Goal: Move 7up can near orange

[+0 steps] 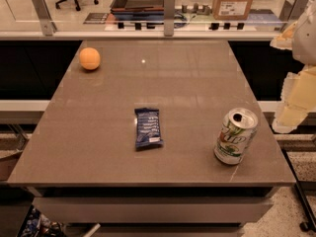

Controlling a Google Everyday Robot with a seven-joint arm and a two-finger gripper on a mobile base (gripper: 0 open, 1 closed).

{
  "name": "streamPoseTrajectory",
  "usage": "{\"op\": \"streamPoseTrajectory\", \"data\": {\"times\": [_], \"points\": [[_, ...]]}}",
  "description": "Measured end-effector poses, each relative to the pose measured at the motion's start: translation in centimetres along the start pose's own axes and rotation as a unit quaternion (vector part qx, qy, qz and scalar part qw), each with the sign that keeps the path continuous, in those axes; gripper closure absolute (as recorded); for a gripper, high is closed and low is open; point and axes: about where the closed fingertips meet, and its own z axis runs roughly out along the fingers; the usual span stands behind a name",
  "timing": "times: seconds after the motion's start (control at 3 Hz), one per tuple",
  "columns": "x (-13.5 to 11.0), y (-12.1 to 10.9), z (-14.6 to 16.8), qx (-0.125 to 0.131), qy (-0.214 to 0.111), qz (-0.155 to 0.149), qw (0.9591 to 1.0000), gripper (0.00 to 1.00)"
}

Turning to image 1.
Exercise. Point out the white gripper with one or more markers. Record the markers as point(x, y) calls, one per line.
point(306, 39)

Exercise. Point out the green white 7up can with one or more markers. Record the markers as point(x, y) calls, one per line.
point(239, 126)

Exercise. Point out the brown cardboard box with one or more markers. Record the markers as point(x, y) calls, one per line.
point(231, 9)

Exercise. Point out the blue snack bar wrapper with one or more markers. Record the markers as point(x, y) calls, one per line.
point(148, 131)

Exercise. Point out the grey open tray bin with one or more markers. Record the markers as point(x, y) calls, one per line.
point(140, 0)

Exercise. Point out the orange fruit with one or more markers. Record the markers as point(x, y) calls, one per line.
point(89, 58)

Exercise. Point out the glass barrier panel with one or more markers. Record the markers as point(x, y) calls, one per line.
point(21, 16)

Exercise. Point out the white drawer front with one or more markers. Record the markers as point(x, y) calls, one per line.
point(153, 209)

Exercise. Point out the right metal glass bracket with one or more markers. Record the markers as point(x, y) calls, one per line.
point(291, 11)

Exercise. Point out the metal glass bracket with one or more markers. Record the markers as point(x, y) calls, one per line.
point(291, 11)
point(47, 25)
point(169, 13)

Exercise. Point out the middle metal glass bracket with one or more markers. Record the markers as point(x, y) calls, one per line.
point(169, 13)

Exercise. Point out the left metal glass bracket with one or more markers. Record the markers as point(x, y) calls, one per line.
point(47, 25)

